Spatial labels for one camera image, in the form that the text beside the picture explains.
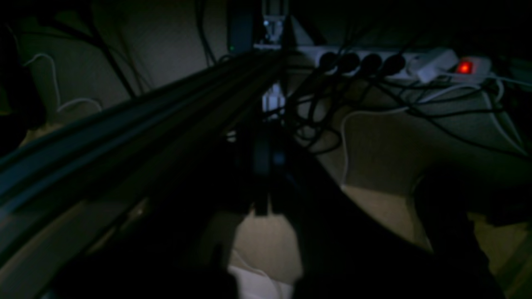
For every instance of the pink T-shirt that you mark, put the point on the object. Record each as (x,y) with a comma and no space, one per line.
(256,286)

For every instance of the white power strip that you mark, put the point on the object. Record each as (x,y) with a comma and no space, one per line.
(421,65)

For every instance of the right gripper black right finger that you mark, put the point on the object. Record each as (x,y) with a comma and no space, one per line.
(348,255)

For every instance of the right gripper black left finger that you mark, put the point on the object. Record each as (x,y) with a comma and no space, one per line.
(179,251)

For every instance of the black aluminium frame rail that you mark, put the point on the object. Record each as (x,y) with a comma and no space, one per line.
(128,147)

